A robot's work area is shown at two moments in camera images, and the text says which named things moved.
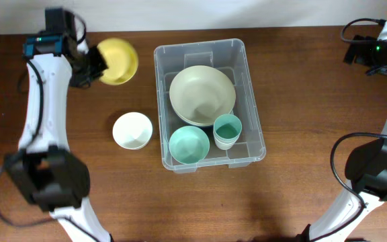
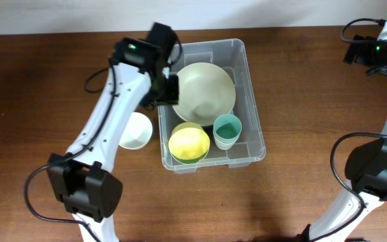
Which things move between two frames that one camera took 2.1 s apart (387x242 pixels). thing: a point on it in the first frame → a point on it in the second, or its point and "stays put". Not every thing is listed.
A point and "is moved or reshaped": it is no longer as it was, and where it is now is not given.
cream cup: [226, 146] stays put
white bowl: [132, 130] stays put
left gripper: [100, 68] → [172, 95]
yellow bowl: [121, 60] is moved or reshaped
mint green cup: [227, 126] stays put
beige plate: [200, 93] stays put
